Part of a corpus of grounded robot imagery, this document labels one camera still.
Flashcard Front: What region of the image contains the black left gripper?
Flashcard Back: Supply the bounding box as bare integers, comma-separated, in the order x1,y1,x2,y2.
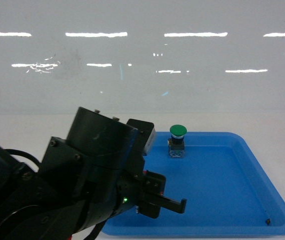
116,150,187,219

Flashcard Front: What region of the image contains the green mushroom push button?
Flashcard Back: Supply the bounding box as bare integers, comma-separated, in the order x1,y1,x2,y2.
167,124,187,158

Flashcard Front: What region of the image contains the blue plastic tray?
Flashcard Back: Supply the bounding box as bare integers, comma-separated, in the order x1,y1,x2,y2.
102,132,285,238

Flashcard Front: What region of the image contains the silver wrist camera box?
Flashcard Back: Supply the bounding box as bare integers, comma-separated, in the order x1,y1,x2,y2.
143,124,157,156

